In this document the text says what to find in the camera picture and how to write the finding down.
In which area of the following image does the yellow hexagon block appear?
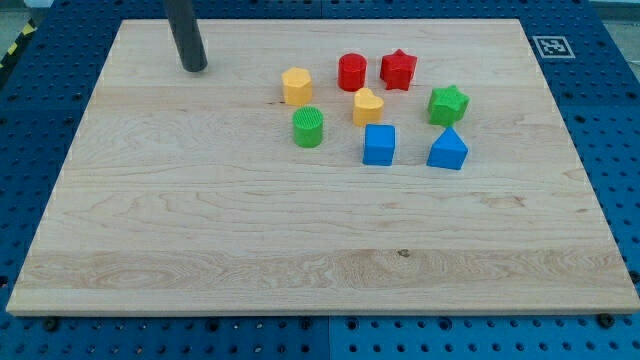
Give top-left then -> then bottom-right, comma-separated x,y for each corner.
281,67 -> 313,106

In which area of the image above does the light wooden board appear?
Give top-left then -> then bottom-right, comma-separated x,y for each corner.
7,19 -> 639,317

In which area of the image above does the green cylinder block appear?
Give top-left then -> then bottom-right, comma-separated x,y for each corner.
292,106 -> 324,148

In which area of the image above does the blue cube block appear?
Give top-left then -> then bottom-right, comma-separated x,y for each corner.
362,124 -> 396,166

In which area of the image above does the yellow heart block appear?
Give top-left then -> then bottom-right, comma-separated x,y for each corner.
352,88 -> 384,127

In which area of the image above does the red cylinder block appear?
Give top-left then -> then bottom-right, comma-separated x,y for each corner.
337,53 -> 367,92

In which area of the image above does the blue triangle block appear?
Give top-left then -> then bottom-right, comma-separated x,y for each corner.
426,127 -> 468,170

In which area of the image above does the red star block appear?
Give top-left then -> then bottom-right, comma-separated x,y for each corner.
380,49 -> 418,91

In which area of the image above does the green star block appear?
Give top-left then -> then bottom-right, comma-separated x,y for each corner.
427,85 -> 470,127

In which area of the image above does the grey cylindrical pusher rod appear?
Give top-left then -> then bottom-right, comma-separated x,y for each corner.
163,0 -> 208,73

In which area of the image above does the white fiducial marker tag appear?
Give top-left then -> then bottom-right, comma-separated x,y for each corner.
533,35 -> 575,59

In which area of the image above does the black yellow hazard tape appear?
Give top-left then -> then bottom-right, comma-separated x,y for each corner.
1,18 -> 37,71

